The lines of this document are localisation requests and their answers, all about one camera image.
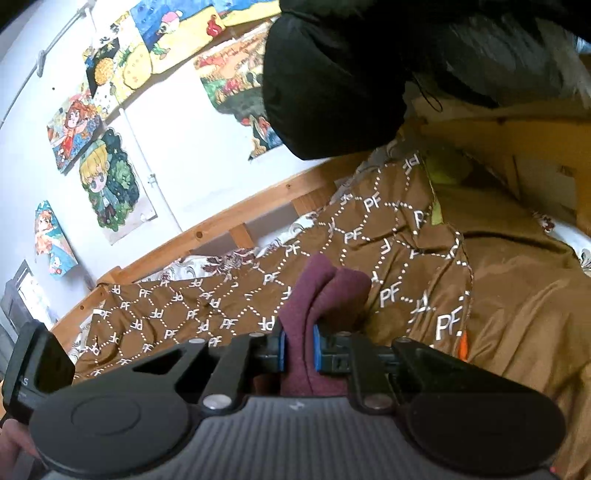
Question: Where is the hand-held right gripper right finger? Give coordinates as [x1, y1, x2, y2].
[311, 325, 522, 414]

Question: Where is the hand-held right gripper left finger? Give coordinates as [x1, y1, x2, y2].
[130, 331, 288, 411]

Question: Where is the maroon garment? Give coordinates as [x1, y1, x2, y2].
[274, 254, 372, 398]

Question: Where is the person's left hand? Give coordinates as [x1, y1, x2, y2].
[0, 419, 40, 480]

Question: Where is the brown printed blanket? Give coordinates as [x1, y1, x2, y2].
[71, 134, 591, 480]

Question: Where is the floral bedsheet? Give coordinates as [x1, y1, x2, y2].
[67, 175, 591, 365]

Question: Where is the yellow-green cloth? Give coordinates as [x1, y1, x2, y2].
[424, 154, 472, 228]

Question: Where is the black jacket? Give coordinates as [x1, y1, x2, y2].
[261, 0, 591, 162]

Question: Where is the orange-haired figure wall poster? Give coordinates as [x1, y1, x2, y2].
[34, 200, 80, 281]

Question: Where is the wooden bed frame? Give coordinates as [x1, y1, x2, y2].
[48, 99, 591, 344]

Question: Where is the blonde figure wall poster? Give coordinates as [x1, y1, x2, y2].
[78, 126, 158, 246]

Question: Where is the red-haired figure wall poster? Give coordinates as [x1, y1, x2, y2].
[46, 89, 103, 175]

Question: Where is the pineapple wall poster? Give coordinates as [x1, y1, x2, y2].
[82, 36, 154, 108]

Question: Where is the yellow cartoon wall poster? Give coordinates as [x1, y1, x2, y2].
[130, 0, 228, 75]

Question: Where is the blue and yellow wall poster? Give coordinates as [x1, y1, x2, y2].
[211, 0, 283, 27]

